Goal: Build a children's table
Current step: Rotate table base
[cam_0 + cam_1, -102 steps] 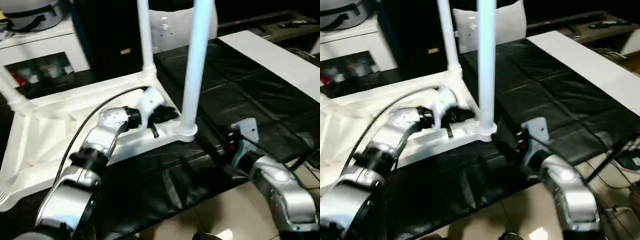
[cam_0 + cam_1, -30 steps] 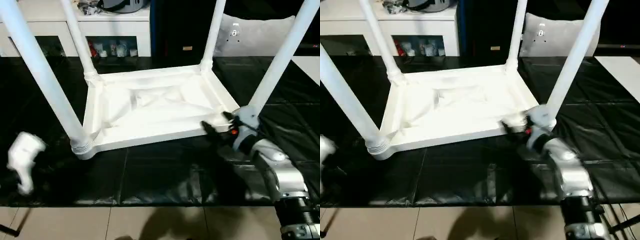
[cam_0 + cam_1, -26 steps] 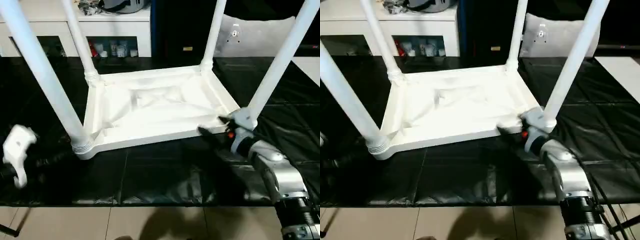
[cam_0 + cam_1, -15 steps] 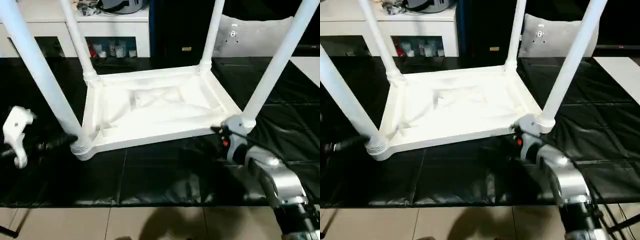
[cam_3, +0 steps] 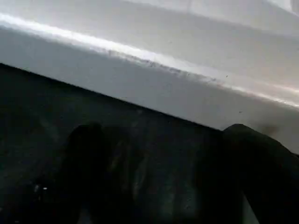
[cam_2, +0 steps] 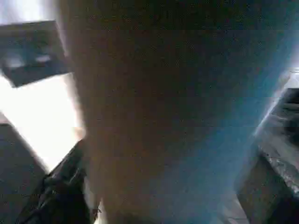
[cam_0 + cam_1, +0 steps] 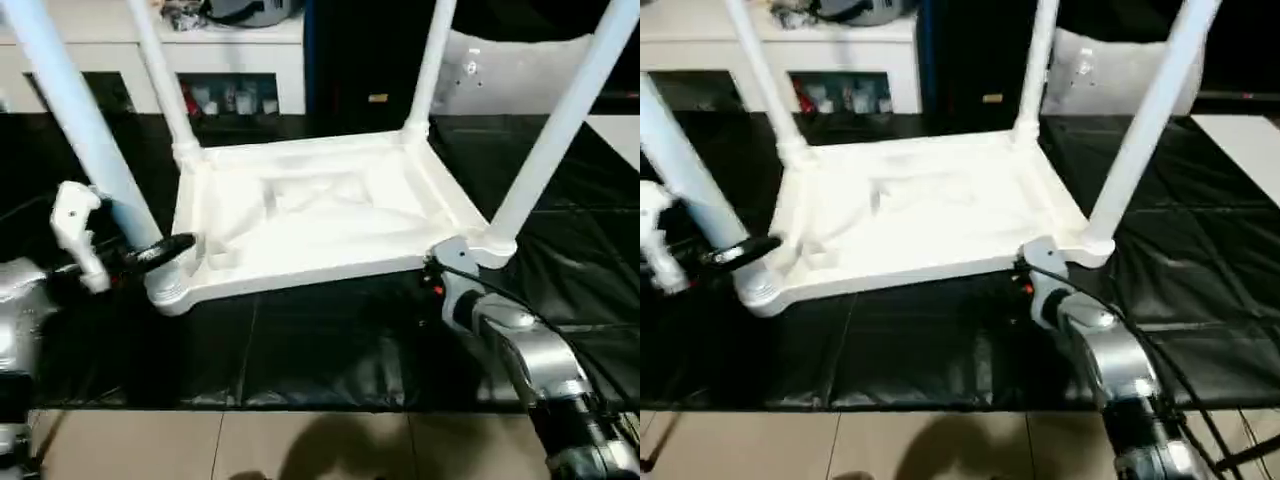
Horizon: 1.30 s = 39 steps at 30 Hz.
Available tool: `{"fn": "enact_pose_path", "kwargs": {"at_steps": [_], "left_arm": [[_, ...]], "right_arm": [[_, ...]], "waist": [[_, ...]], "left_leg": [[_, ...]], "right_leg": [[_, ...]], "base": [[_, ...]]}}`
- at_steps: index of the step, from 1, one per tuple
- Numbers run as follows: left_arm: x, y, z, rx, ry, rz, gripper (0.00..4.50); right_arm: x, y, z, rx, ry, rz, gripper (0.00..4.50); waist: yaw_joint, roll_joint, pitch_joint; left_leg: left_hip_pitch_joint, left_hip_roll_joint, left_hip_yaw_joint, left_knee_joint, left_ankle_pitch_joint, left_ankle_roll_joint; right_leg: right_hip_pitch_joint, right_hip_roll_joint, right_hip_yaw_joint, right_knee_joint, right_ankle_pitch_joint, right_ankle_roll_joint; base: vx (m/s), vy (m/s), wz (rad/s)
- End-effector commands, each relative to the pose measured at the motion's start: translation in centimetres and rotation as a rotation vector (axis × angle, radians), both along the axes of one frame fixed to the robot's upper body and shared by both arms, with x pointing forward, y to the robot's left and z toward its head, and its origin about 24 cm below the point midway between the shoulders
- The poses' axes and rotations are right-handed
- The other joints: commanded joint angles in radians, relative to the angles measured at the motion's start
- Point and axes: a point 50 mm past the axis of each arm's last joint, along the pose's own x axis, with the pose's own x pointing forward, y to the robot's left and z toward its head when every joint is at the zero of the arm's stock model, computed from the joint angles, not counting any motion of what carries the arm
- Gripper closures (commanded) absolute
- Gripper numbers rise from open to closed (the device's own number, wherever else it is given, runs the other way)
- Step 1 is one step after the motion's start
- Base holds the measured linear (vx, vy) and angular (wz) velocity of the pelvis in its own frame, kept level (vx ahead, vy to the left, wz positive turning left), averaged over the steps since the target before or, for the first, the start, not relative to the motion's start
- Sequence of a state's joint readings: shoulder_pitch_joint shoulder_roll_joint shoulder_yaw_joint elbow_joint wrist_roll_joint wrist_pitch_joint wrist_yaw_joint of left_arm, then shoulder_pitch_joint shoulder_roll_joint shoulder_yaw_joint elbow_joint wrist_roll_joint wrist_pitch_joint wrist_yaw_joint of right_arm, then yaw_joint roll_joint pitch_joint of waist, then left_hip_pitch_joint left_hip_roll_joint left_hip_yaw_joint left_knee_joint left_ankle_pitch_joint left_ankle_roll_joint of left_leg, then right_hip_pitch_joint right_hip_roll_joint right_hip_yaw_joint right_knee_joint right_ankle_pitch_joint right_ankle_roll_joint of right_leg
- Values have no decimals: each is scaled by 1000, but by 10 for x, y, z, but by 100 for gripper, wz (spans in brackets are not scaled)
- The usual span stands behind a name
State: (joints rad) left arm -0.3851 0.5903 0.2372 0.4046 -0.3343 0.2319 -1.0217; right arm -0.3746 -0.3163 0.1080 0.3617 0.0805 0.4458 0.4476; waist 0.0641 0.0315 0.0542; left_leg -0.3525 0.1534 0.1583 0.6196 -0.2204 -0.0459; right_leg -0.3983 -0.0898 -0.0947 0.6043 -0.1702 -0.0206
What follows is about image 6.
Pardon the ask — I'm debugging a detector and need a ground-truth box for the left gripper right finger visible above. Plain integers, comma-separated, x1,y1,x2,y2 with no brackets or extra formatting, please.
235,150,299,224

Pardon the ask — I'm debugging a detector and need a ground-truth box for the white plastic table leg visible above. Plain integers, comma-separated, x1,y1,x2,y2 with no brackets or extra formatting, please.
57,0,299,224

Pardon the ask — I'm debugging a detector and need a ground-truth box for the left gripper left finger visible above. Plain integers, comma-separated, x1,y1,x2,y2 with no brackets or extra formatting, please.
18,140,94,224

